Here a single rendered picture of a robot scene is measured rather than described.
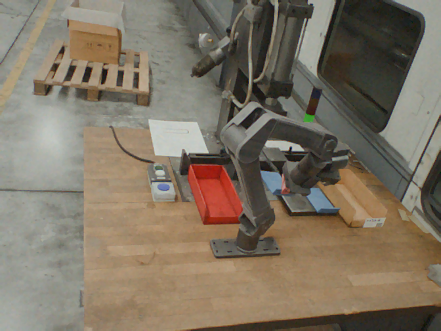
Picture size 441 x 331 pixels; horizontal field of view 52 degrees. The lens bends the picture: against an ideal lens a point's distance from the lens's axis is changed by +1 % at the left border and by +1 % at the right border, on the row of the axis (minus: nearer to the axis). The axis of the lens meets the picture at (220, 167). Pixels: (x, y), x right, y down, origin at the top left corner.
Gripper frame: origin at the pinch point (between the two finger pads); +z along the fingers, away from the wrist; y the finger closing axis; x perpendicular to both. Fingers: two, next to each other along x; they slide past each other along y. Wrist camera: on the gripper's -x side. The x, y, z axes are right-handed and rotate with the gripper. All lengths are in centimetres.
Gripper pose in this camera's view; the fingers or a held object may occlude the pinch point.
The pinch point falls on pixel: (284, 191)
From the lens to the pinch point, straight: 137.1
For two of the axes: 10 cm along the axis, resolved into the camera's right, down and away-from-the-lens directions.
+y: -0.7, -8.6, 5.1
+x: -9.4, -1.2, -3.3
